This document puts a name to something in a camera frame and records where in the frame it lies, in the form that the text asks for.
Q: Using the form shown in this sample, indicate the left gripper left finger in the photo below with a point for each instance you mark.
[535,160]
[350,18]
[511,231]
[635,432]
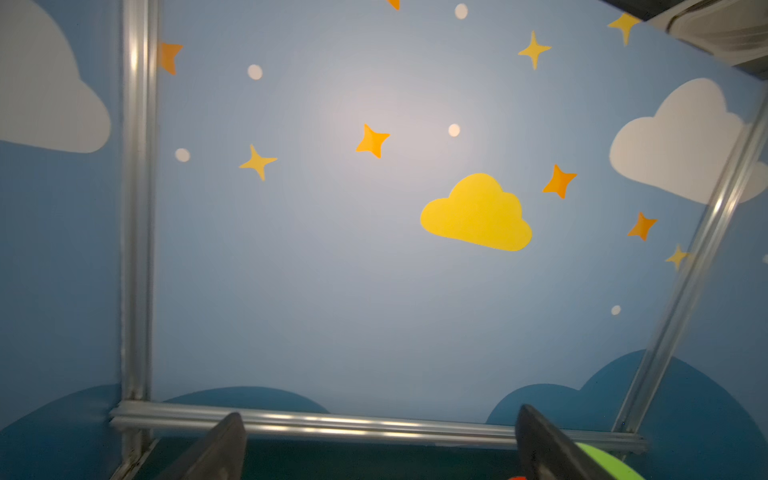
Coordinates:
[219,455]

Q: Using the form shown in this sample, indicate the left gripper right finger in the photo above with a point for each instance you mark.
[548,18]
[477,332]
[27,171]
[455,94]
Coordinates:
[547,453]

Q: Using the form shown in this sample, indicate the back green wine glass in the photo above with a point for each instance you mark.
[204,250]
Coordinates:
[617,468]

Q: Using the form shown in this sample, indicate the aluminium frame back bar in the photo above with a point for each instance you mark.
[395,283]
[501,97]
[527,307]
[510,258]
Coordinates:
[131,414]

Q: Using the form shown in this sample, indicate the aluminium frame right post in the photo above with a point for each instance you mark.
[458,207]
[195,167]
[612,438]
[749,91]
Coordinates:
[708,237]

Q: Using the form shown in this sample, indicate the aluminium frame post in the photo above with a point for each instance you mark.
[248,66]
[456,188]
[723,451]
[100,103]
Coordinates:
[708,237]
[140,52]

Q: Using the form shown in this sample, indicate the aluminium frame left post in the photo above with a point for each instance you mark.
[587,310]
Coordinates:
[140,52]

